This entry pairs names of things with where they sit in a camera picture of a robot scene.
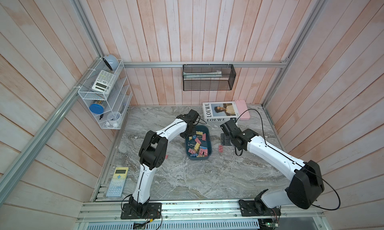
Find teal plastic storage box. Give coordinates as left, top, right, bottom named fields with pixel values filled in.
left=185, top=125, right=213, bottom=161

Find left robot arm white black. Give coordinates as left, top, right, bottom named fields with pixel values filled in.
left=129, top=110, right=200, bottom=207

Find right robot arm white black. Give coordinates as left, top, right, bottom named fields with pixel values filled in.
left=221, top=119, right=325, bottom=215

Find white LOEWE book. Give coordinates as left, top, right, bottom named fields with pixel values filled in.
left=202, top=101, right=240, bottom=122

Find pink case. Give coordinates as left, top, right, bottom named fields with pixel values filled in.
left=235, top=100, right=251, bottom=120

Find papers in mesh basket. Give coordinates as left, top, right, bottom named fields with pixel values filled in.
left=183, top=71, right=223, bottom=79

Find white cup on shelf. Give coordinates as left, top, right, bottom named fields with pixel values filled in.
left=106, top=111, right=122, bottom=128

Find white calculator on shelf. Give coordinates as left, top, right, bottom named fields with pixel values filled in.
left=92, top=70, right=117, bottom=95

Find blue lid container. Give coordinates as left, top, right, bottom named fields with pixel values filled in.
left=89, top=101, right=105, bottom=115

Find yellow blue calculator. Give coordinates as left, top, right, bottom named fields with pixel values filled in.
left=106, top=167, right=129, bottom=198

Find black mesh wall basket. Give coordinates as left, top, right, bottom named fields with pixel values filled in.
left=182, top=64, right=237, bottom=91

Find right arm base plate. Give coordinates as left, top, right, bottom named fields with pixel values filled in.
left=238, top=200, right=281, bottom=217

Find aluminium front rail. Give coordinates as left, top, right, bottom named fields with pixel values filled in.
left=77, top=199, right=325, bottom=223

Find white wire wall shelf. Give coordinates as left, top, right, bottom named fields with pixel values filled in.
left=78, top=58, right=133, bottom=130

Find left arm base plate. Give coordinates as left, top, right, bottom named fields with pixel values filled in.
left=121, top=202, right=162, bottom=220

